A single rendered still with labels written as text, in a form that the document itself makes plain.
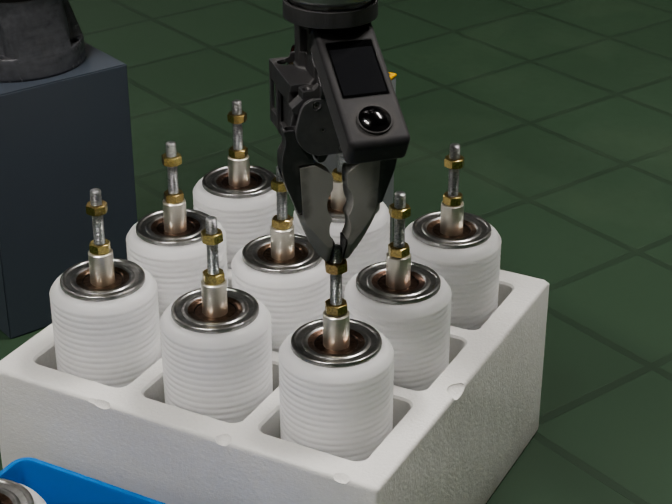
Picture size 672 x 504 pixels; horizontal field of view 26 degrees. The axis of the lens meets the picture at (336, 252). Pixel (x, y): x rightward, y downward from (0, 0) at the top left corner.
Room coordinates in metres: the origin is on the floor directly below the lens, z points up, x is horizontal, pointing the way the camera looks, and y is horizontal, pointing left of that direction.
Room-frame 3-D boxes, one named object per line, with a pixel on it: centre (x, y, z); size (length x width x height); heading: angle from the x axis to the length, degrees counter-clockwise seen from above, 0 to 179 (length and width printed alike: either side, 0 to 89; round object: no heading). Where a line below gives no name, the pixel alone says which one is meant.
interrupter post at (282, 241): (1.19, 0.05, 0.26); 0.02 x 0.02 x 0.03
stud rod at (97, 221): (1.14, 0.21, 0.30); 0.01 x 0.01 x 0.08
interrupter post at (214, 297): (1.09, 0.10, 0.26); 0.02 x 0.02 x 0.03
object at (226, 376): (1.09, 0.10, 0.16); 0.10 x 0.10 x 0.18
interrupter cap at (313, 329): (1.03, 0.00, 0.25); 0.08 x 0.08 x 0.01
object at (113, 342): (1.14, 0.21, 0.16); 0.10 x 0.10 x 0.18
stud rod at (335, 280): (1.03, 0.00, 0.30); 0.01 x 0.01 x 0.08
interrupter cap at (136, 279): (1.14, 0.21, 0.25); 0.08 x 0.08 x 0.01
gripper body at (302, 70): (1.05, 0.01, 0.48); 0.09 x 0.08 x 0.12; 17
